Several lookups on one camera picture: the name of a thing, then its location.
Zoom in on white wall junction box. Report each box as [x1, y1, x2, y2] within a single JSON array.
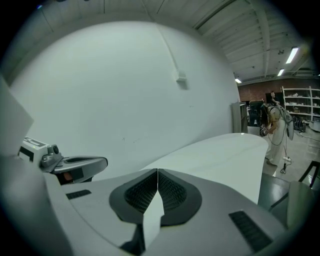
[[175, 71, 189, 90]]

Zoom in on white storage shelf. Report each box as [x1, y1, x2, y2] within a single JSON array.
[[281, 86, 320, 118]]

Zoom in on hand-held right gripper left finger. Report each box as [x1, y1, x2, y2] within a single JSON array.
[[61, 168, 158, 256]]

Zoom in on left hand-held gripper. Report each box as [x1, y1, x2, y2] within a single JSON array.
[[18, 136, 109, 183]]

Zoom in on group of ceiling strip lights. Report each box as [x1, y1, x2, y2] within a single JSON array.
[[234, 46, 300, 84]]

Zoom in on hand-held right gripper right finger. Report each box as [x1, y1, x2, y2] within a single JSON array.
[[147, 168, 286, 256]]

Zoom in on grey cabinet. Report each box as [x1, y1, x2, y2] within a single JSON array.
[[231, 101, 249, 135]]

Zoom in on white kidney-shaped table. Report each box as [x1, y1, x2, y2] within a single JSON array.
[[139, 132, 270, 248]]

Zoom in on grey upholstered chair black legs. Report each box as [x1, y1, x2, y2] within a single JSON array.
[[257, 159, 320, 230]]

